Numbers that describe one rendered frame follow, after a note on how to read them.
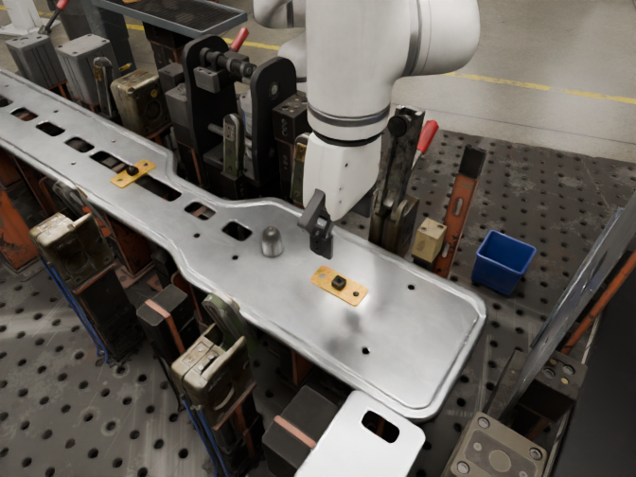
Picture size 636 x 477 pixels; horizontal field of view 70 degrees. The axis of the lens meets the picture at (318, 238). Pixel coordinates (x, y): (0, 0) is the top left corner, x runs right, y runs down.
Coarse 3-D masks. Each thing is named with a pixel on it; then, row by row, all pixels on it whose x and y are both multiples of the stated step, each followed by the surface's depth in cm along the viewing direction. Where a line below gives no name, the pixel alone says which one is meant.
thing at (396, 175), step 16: (400, 112) 62; (416, 112) 61; (400, 128) 59; (416, 128) 61; (400, 144) 65; (416, 144) 64; (400, 160) 66; (384, 176) 68; (400, 176) 66; (384, 192) 70; (400, 192) 68
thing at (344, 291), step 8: (320, 272) 69; (328, 272) 69; (336, 272) 69; (312, 280) 68; (320, 280) 68; (328, 280) 68; (344, 280) 67; (352, 280) 68; (328, 288) 67; (336, 288) 67; (344, 288) 67; (352, 288) 67; (360, 288) 67; (336, 296) 66; (344, 296) 66; (352, 296) 66; (360, 296) 66; (352, 304) 65
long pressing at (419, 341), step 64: (0, 128) 97; (64, 128) 97; (128, 192) 82; (192, 192) 82; (192, 256) 72; (256, 256) 72; (320, 256) 72; (384, 256) 71; (256, 320) 64; (320, 320) 63; (384, 320) 63; (448, 320) 63; (384, 384) 57; (448, 384) 57
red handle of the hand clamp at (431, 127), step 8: (432, 120) 72; (424, 128) 72; (432, 128) 71; (424, 136) 71; (432, 136) 71; (424, 144) 71; (416, 152) 71; (424, 152) 71; (416, 160) 71; (392, 192) 71; (384, 200) 71; (392, 200) 70; (392, 208) 71
